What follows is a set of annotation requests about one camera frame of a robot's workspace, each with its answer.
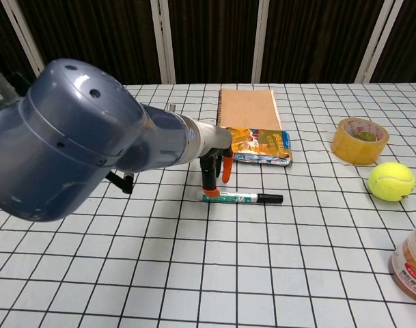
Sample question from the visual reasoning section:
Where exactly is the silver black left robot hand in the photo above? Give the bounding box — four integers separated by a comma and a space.
193, 121, 236, 201

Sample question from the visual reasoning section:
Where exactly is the green white marker pen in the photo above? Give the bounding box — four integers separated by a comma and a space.
197, 192, 284, 206

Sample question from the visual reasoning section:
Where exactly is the yellow tennis ball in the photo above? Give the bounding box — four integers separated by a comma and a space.
368, 161, 416, 202

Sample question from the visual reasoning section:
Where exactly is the brown spiral notebook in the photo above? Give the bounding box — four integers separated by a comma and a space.
216, 87, 283, 131

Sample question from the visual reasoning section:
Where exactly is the colourful foil snack packet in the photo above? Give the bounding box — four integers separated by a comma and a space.
224, 126, 294, 167

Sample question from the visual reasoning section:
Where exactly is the white black checkered tablecloth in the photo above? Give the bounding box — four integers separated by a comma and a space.
0, 81, 416, 328

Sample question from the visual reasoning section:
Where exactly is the clear yellowish tape roll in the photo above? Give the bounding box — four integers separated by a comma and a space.
330, 117, 390, 167

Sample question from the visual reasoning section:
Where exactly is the clear jar of rubber bands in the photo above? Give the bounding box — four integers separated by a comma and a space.
387, 223, 416, 305

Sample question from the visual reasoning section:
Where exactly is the white metal frame bar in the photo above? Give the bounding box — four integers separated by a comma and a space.
150, 0, 177, 85
1, 0, 46, 79
251, 0, 271, 83
353, 0, 404, 83

